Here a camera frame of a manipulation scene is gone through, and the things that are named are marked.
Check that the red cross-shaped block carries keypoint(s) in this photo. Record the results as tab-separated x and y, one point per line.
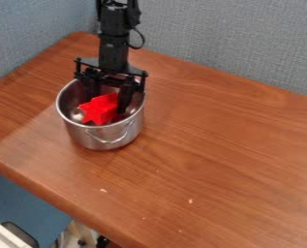
101	109

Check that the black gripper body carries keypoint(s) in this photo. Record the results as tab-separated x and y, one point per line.
110	69

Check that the wooden table leg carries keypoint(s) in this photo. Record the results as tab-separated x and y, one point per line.
78	236

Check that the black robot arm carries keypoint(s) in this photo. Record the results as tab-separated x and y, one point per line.
120	19

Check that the metal pot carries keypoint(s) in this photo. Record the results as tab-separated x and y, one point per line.
100	137

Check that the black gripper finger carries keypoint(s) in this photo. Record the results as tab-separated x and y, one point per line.
125	97
92	88

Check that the white striped object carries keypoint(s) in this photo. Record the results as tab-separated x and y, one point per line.
14	237

